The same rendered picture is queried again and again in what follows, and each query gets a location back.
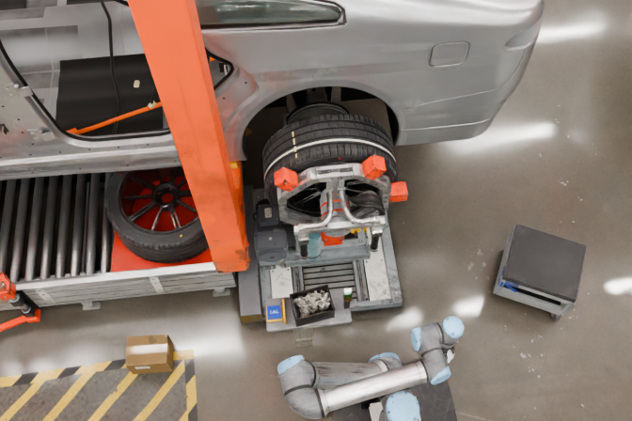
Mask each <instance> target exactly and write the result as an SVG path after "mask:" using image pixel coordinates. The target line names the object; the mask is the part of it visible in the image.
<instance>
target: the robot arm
mask: <svg viewBox="0 0 632 421"><path fill-rule="evenodd" d="M463 332H464V324H463V323H462V321H461V320H460V319H458V318H456V317H453V316H451V317H447V318H445V319H444V320H443V321H440V322H436V323H432V324H429V325H425V326H421V327H418V328H415V329H413V330H412V332H411V342H412V345H413V347H414V350H415V351H419V353H420V356H421V358H422V360H421V361H418V362H416V363H414V364H410V365H407V366H402V362H401V361H400V359H399V357H398V355H397V354H396V353H392V352H385V353H381V354H380V355H375V356H373V357H372V358H371V359H370V360H369V362H368V363H367V364H361V363H327V362H309V361H304V357H303V356H302V355H296V356H293V357H290V358H288V359H286V360H284V361H282V362H281V363H280V364H279V365H278V366H277V371H278V376H279V378H280V382H281V385H282V389H283V393H284V396H285V400H286V402H287V404H288V405H289V407H290V408H291V409H292V410H293V411H295V412H296V413H298V414H300V415H302V416H304V417H306V418H311V419H320V418H324V417H326V416H327V414H328V413H329V412H331V411H334V410H337V409H340V408H343V407H347V406H350V405H353V404H356V403H359V402H362V401H365V400H368V399H372V398H377V397H379V398H380V401H381V404H382V407H383V410H382V411H381V412H380V416H379V421H419V403H418V401H417V399H416V398H415V397H414V396H413V394H412V392H411V389H410V387H411V386H415V385H418V384H421V383H424V382H431V384H437V383H441V382H443V381H445V380H446V379H448V378H449V377H450V367H449V366H448V363H449V362H450V360H451V359H453V357H454V353H455V348H454V347H453V346H454V345H455V343H456V342H457V343H458V339H459V338H460V336H462V334H463ZM447 355H448V363H447V361H446V356H447ZM321 389H325V390H321Z"/></svg>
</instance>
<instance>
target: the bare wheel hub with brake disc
mask: <svg viewBox="0 0 632 421"><path fill-rule="evenodd" d="M325 114H347V113H346V112H345V111H344V110H343V109H342V108H340V107H338V106H337V105H333V104H327V103H318V104H312V105H309V106H306V107H303V108H301V109H299V110H297V111H296V112H294V113H293V114H292V115H291V117H290V118H289V120H288V125H289V123H293V122H295V121H297V120H301V119H303V118H308V117H313V116H318V115H325ZM347 115H348V114H347Z"/></svg>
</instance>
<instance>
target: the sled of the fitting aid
mask: <svg viewBox="0 0 632 421"><path fill-rule="evenodd" d="M282 225H283V229H285V231H286V233H287V242H288V250H289V251H288V252H289V254H288V257H287V259H286V260H285V259H284V267H285V268H288V267H296V266H306V265H315V264H325V263H334V262H342V261H352V260H361V259H370V257H371V250H370V245H369V238H368V232H367V228H364V234H365V240H366V248H363V249H354V250H344V251H335V252H325V253H321V256H320V258H319V259H318V260H316V261H308V260H307V259H302V258H300V255H296V247H295V238H294V235H293V225H292V224H289V223H286V222H285V223H284V222H283V221H282Z"/></svg>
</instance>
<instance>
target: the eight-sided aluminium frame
mask: <svg viewBox="0 0 632 421"><path fill-rule="evenodd" d="M330 172H339V173H333V174H329V173H330ZM341 172H343V173H341ZM297 176H298V184H299V186H298V187H296V188H294V189H293V190H291V191H289V192H287V191H285V190H282V189H279V188H277V190H276V192H277V202H278V209H279V219H280V221H283V222H284V223H285V222H286V223H289V224H292V225H295V226H296V224H300V223H308V224H309V223H318V222H321V221H322V216H321V217H312V216H309V215H306V214H304V213H302V212H299V211H296V210H291V209H289V208H287V199H288V198H290V197H292V196H293V195H296V194H297V193H299V192H301V191H302V190H304V189H306V188H307V187H309V186H310V185H311V184H313V183H317V182H326V181H335V180H342V179H344V180H346V179H358V180H361V181H363V182H365V183H368V184H369V185H371V186H373V187H376V188H378V189H380V190H379V197H380V196H382V197H383V201H384V206H385V211H387V208H388V202H389V197H390V192H391V185H390V179H389V177H387V175H383V174H382V175H381V176H380V177H378V178H377V179H368V178H365V175H364V170H363V164H353V163H351V164H340V165H330V166H320V167H316V166H314V167H311V168H309V169H306V170H305V171H304V172H302V173H301V174H299V175H297ZM351 214H352V215H353V216H354V217H357V218H367V217H370V216H376V215H378V214H379V211H378V210H377V209H374V208H361V209H359V210H356V211H354V212H352V213H351Z"/></svg>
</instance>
